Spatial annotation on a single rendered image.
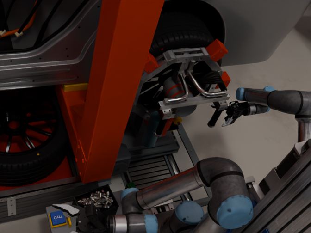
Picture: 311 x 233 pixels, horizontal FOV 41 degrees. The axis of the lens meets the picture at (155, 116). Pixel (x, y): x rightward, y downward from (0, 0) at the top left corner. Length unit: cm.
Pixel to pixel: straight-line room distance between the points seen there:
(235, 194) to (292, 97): 82
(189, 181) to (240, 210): 23
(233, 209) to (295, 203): 20
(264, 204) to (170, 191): 33
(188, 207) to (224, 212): 44
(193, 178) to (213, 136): 196
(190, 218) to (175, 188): 27
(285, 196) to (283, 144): 225
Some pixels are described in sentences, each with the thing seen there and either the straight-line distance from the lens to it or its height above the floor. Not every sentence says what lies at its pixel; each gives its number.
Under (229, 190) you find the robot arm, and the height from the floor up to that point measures 146.
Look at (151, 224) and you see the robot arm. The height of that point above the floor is 125.
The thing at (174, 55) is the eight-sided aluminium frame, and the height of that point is 112.
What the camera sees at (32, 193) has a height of 37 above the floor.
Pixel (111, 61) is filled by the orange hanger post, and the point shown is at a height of 145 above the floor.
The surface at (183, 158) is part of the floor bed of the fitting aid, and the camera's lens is 309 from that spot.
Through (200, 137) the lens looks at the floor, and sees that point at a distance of 336.
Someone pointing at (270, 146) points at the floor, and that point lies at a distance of 359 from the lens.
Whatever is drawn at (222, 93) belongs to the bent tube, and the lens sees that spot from 226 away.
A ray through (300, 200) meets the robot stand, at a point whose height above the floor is 151.
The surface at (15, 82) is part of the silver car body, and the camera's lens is 234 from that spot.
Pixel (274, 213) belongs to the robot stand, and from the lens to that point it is 151.
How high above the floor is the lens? 254
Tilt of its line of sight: 49 degrees down
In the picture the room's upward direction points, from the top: 21 degrees clockwise
